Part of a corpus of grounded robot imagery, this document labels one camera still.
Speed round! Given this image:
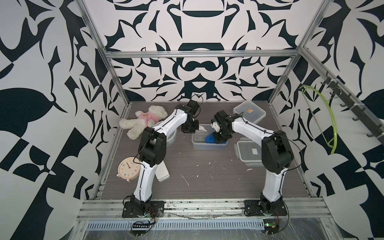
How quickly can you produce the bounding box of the green clothes hanger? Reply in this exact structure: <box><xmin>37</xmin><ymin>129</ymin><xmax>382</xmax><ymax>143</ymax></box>
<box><xmin>299</xmin><ymin>85</ymin><xmax>339</xmax><ymax>155</ymax></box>

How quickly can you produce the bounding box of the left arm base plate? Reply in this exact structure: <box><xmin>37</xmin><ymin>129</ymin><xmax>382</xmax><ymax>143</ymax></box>
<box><xmin>122</xmin><ymin>201</ymin><xmax>165</xmax><ymax>218</ymax></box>

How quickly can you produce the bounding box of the round clear container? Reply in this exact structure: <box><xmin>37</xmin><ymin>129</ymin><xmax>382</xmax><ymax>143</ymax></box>
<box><xmin>152</xmin><ymin>121</ymin><xmax>178</xmax><ymax>147</ymax></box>

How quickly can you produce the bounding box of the pink round alarm clock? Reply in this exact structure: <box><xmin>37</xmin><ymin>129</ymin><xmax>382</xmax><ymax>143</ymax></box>
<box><xmin>117</xmin><ymin>157</ymin><xmax>141</xmax><ymax>182</ymax></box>

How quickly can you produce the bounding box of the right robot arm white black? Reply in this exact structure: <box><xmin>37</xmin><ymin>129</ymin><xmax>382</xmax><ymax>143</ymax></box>
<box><xmin>211</xmin><ymin>111</ymin><xmax>294</xmax><ymax>203</ymax></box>

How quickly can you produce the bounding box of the white teddy bear pink shirt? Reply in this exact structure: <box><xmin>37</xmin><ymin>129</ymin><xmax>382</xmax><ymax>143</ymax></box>
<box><xmin>119</xmin><ymin>105</ymin><xmax>168</xmax><ymax>140</ymax></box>

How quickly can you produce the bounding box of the clear lunch box lid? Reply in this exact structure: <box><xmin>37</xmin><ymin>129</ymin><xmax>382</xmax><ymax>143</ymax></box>
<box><xmin>234</xmin><ymin>137</ymin><xmax>263</xmax><ymax>167</ymax></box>

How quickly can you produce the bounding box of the aluminium frame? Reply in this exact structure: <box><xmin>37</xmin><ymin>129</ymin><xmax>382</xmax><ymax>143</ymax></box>
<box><xmin>79</xmin><ymin>1</ymin><xmax>384</xmax><ymax>240</ymax></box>

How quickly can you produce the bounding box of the clear rectangular lunch box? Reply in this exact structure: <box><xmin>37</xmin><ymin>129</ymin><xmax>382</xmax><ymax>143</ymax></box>
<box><xmin>192</xmin><ymin>124</ymin><xmax>228</xmax><ymax>151</ymax></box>
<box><xmin>233</xmin><ymin>100</ymin><xmax>266</xmax><ymax>124</ymax></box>

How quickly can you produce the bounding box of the black wall hook rack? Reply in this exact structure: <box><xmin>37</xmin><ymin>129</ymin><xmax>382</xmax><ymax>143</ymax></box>
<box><xmin>322</xmin><ymin>72</ymin><xmax>384</xmax><ymax>145</ymax></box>

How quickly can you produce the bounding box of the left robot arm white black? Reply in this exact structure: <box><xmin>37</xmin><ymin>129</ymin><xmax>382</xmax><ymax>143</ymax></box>
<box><xmin>130</xmin><ymin>100</ymin><xmax>200</xmax><ymax>211</ymax></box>

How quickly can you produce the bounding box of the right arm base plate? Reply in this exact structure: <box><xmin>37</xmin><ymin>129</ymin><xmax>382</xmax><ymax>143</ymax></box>
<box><xmin>244</xmin><ymin>198</ymin><xmax>288</xmax><ymax>217</ymax></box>

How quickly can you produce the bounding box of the blue cleaning cloth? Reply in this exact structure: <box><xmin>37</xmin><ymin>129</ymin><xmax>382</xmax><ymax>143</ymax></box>
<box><xmin>205</xmin><ymin>134</ymin><xmax>216</xmax><ymax>144</ymax></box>

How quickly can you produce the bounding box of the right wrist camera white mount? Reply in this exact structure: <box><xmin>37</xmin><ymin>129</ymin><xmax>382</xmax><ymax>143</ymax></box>
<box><xmin>211</xmin><ymin>120</ymin><xmax>221</xmax><ymax>133</ymax></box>

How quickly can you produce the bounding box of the white rectangular box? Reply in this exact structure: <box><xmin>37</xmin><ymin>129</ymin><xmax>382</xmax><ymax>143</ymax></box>
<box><xmin>155</xmin><ymin>161</ymin><xmax>170</xmax><ymax>182</ymax></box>

